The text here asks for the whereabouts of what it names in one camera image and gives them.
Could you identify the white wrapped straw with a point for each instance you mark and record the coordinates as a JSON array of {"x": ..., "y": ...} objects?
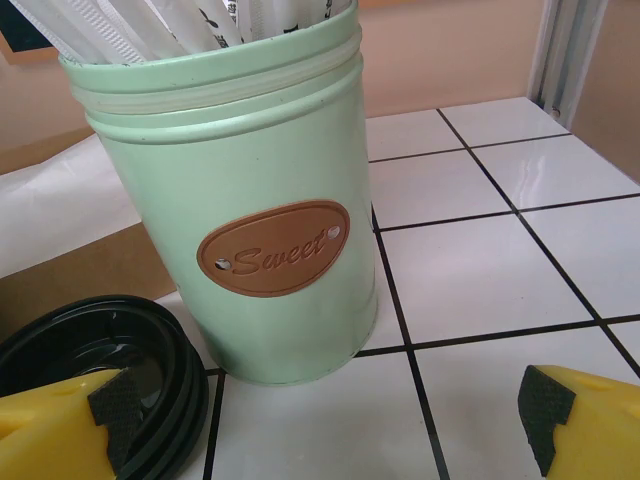
[
  {"x": 222, "y": 22},
  {"x": 175, "y": 20},
  {"x": 45, "y": 25},
  {"x": 122, "y": 30},
  {"x": 320, "y": 12}
]

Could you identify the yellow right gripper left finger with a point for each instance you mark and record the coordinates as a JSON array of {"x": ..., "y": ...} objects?
[{"x": 45, "y": 430}]

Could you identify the black plastic cup lids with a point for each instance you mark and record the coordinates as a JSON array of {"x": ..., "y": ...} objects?
[{"x": 165, "y": 345}]

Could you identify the brown wooden napkin tray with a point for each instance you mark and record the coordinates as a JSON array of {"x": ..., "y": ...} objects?
[{"x": 100, "y": 265}]

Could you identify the aluminium frame post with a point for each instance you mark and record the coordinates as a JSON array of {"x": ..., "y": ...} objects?
[{"x": 565, "y": 55}]

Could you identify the mint green Sweet tin canister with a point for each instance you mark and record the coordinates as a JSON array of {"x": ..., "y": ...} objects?
[{"x": 240, "y": 165}]

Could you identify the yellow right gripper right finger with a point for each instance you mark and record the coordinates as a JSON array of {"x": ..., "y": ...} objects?
[{"x": 595, "y": 430}]

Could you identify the white paper napkin stack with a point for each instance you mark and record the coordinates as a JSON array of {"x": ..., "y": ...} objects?
[{"x": 60, "y": 210}]

